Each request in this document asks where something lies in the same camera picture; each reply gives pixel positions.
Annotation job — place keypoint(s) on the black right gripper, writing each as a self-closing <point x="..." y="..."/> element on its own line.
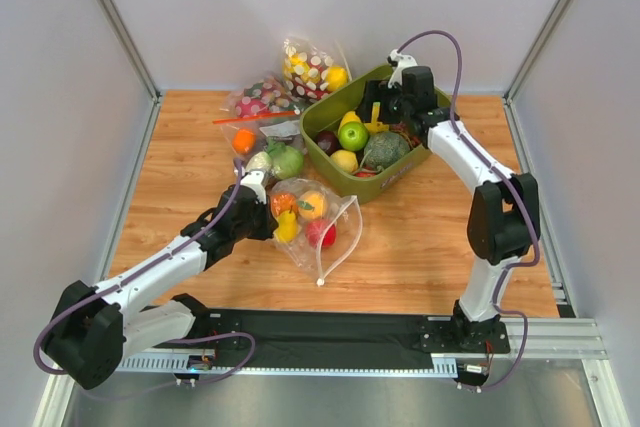
<point x="376" y="101"/>

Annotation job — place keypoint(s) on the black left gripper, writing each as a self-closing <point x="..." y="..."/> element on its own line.
<point x="263" y="217"/>

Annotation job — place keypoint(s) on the fake yellow lemon from bag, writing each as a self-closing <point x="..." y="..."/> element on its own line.
<point x="375" y="125"/>

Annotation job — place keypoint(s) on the fake yellow peach with leaf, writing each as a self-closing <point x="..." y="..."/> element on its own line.
<point x="312" y="205"/>

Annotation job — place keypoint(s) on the fake red peach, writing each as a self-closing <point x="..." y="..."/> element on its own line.
<point x="321" y="233"/>

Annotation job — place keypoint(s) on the clear zip bag with fruit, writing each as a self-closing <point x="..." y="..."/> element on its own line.
<point x="344" y="212"/>

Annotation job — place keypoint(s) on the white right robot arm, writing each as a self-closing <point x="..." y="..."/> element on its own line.
<point x="504" y="219"/>

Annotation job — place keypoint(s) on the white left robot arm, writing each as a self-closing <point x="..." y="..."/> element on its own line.
<point x="94" y="327"/>

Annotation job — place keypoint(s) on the fake orange in zip bag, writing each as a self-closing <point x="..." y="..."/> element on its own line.
<point x="283" y="202"/>

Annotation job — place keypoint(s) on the fake yellow pear in bag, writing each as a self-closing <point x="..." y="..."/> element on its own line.
<point x="287" y="227"/>

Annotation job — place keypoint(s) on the fake netted melon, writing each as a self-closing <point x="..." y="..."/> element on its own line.
<point x="383" y="150"/>

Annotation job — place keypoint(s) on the fake green apple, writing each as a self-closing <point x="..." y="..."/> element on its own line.
<point x="353" y="136"/>

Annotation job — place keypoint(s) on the fake green cabbage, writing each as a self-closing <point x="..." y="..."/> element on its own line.
<point x="288" y="161"/>

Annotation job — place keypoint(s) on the fake red apple in bin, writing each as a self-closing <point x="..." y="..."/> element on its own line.
<point x="366" y="173"/>

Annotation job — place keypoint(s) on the fake yellow quince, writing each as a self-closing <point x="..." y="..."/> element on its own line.
<point x="346" y="160"/>

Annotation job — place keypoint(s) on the fake dark red plum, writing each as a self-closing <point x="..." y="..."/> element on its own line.
<point x="328" y="142"/>

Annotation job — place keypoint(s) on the clear bag with orange zipper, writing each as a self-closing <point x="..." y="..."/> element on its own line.
<point x="283" y="127"/>

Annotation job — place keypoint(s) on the polka dot bag with lemon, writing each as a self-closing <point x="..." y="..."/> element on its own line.
<point x="311" y="73"/>

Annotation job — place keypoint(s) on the polka dot bag with strawberry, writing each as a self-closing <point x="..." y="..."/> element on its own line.
<point x="262" y="95"/>

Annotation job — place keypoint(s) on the green plastic bin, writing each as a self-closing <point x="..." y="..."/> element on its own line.
<point x="326" y="115"/>

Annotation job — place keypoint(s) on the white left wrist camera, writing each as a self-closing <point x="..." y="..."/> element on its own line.
<point x="256" y="180"/>

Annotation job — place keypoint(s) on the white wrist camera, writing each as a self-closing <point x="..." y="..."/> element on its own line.
<point x="398" y="62"/>
<point x="256" y="180"/>

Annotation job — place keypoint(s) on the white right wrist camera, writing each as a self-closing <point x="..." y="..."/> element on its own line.
<point x="398" y="62"/>

